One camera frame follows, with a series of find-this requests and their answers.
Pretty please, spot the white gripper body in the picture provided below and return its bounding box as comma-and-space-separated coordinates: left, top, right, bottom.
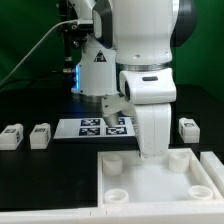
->
120, 68, 176, 159

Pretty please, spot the white square tabletop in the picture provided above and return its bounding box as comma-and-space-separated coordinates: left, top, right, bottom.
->
98, 148, 224, 207

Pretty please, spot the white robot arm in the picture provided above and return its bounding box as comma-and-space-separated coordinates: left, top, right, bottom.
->
68, 0, 197, 159

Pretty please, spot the white sheet with tags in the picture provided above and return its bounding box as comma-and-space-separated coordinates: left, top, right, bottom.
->
54, 117, 135, 139

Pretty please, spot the white obstacle fence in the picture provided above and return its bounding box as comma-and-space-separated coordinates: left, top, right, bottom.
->
0, 151, 224, 224

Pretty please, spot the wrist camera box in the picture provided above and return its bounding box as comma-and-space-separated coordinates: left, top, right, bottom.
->
101, 93, 130, 127

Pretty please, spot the black camera stand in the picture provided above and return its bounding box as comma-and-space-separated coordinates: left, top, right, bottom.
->
56, 0, 87, 72

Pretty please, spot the grey cable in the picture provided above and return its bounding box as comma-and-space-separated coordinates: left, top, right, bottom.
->
0, 19, 81, 88

